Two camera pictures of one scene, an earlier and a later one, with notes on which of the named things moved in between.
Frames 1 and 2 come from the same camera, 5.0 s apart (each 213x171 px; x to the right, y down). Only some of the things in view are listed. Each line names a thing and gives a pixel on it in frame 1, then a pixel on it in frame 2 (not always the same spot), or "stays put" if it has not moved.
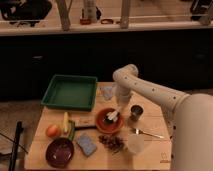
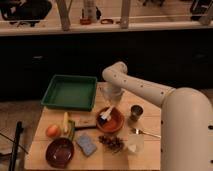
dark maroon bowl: [59, 152] stays put
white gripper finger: [115, 116] → [108, 113]
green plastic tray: [70, 92] stays put
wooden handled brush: [84, 122] stays put
